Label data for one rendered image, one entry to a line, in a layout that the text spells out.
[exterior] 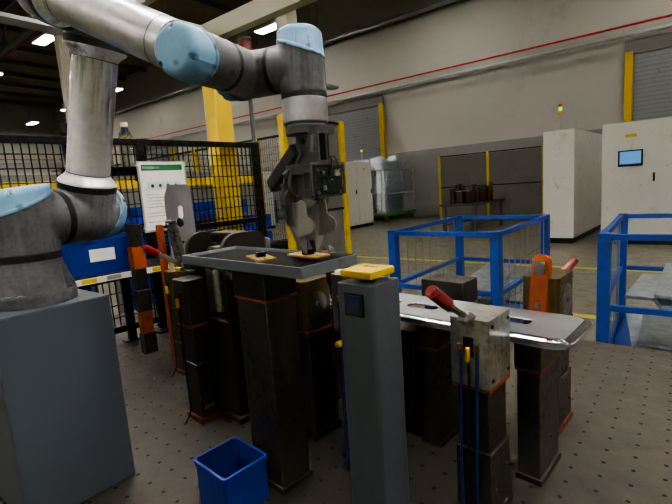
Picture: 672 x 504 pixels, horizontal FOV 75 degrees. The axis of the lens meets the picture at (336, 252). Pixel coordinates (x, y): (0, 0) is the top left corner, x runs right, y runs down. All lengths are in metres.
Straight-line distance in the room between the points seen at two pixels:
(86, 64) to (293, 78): 0.47
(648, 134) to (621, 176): 0.72
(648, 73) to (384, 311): 14.42
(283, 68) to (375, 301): 0.39
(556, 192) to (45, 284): 8.44
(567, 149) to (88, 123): 8.29
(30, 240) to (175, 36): 0.51
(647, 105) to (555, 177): 6.33
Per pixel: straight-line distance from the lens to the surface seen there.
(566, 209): 8.86
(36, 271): 1.01
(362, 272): 0.64
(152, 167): 2.13
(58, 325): 0.99
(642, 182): 8.74
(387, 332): 0.68
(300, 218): 0.74
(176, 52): 0.69
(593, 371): 1.53
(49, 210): 1.02
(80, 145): 1.07
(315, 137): 0.71
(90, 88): 1.06
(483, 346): 0.75
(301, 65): 0.74
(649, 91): 14.85
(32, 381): 1.00
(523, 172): 13.15
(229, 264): 0.83
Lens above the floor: 1.28
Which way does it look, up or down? 8 degrees down
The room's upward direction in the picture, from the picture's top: 4 degrees counter-clockwise
